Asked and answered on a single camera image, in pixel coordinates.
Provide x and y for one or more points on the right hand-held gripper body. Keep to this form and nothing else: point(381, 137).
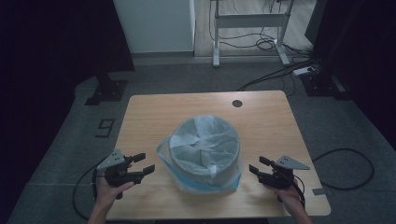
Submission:
point(280, 179)

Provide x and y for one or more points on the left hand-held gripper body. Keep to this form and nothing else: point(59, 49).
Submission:
point(120, 174)

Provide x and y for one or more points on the green plastic bin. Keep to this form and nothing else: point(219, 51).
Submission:
point(225, 174)

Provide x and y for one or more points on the white bag with blue band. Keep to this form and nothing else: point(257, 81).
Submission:
point(202, 140)

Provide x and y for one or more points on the person's right hand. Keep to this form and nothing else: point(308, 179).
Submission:
point(291, 200)

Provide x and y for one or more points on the person's left hand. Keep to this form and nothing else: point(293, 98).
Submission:
point(107, 196)

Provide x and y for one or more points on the grey tape piece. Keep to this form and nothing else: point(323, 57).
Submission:
point(319, 191)

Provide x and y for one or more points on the round black table grommet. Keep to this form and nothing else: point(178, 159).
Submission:
point(237, 103)

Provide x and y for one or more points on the black stand base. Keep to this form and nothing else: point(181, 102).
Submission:
point(322, 85)
point(107, 91)

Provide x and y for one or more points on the white power strip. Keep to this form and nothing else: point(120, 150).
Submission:
point(302, 71)

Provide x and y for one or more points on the white cabinet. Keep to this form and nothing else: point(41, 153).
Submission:
point(154, 25)

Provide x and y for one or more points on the dark curtain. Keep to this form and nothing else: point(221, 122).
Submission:
point(358, 46)
point(46, 46)

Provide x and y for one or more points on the white metal desk frame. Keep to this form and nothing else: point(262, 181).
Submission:
point(249, 21)

